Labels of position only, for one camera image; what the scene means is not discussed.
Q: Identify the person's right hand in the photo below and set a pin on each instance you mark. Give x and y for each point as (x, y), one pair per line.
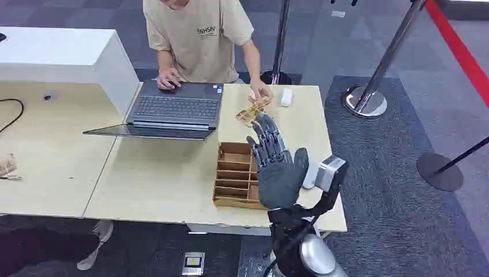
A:
(168, 79)

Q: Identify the person's left hand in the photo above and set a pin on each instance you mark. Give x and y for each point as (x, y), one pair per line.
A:
(261, 90)

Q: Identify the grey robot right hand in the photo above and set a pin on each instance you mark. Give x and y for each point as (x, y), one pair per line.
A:
(279, 179)

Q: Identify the tan printed cards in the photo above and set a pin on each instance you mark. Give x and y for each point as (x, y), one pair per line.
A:
(253, 109)

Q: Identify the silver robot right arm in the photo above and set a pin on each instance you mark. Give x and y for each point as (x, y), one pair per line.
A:
(317, 254)

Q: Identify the small white block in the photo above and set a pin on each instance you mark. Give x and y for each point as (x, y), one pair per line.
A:
(286, 97)

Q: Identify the dark grey laptop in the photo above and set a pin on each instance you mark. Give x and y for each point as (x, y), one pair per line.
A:
(175, 109)

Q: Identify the white oblong block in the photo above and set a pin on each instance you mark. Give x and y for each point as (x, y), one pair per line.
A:
(310, 176)

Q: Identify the wooden card box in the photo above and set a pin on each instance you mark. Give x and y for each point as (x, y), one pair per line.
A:
(234, 176)

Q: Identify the person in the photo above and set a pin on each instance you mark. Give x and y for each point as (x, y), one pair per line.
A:
(198, 42)

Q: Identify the white desk cabinet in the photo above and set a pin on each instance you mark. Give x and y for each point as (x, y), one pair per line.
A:
(65, 57)

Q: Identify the white floor sticker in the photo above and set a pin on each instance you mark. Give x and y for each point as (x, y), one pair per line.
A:
(338, 13)

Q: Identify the metal floor socket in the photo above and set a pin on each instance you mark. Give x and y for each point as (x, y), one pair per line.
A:
(193, 263)

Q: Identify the black stanchion with flat base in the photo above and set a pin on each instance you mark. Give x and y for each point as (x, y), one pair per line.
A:
(439, 172)

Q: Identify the grey desk leg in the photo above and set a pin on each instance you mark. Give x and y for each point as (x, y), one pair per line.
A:
(100, 235)

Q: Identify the red barrier belt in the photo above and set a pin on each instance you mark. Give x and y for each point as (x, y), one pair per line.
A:
(458, 49)

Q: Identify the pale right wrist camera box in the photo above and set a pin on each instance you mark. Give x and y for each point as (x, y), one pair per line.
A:
(328, 172)

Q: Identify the dark stanchion post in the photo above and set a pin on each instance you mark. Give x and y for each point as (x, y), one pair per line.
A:
(281, 42)

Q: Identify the chrome stanchion post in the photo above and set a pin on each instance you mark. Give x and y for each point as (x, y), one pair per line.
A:
(378, 72)

